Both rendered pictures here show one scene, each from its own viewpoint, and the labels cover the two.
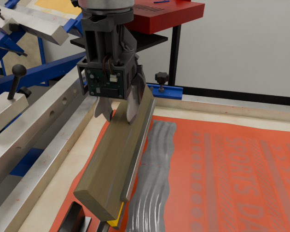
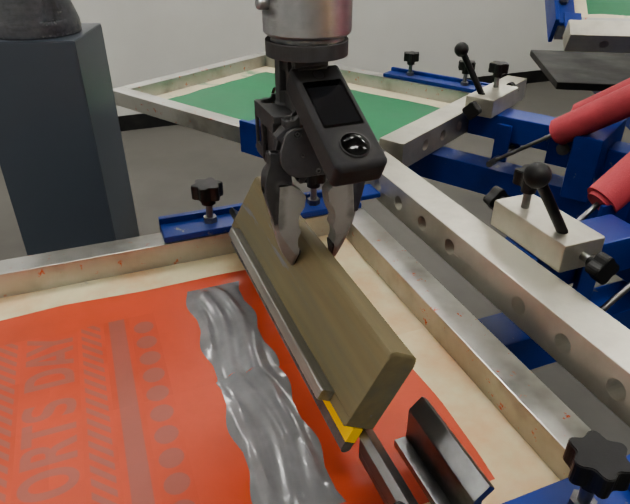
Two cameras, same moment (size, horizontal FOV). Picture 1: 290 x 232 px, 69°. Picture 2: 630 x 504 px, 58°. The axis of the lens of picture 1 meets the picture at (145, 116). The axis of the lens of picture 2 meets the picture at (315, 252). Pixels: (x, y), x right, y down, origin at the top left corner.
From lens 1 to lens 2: 0.79 m
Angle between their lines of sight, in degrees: 106
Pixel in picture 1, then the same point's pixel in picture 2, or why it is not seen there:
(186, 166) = (184, 401)
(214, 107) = not seen: outside the picture
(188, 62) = not seen: outside the picture
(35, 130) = (479, 268)
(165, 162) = (231, 387)
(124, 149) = (269, 243)
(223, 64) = not seen: outside the picture
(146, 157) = (277, 380)
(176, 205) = (181, 338)
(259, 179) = (7, 446)
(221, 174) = (101, 418)
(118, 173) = (254, 228)
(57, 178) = (387, 295)
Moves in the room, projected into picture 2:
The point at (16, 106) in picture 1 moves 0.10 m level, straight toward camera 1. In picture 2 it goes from (538, 239) to (450, 224)
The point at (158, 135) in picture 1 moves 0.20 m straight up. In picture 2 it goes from (287, 441) to (280, 260)
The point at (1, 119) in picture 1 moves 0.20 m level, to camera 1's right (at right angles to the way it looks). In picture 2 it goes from (510, 222) to (377, 269)
